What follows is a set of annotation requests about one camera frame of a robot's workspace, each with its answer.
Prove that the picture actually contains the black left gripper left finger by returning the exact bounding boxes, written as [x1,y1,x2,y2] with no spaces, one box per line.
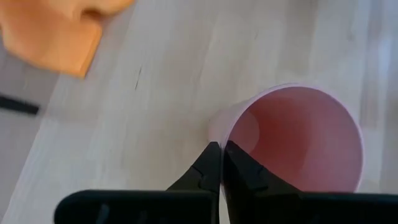
[166,141,223,224]

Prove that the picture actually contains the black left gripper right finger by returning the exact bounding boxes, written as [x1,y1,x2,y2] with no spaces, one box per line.
[223,140,304,224]

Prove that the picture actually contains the pink cup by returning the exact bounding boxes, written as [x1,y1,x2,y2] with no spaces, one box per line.
[207,82,366,194]

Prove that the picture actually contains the wooden shelf black metal legs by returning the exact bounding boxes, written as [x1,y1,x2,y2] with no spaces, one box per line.
[0,0,398,224]

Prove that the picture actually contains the orange cloth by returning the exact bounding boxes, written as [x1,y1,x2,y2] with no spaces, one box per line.
[0,0,136,79]

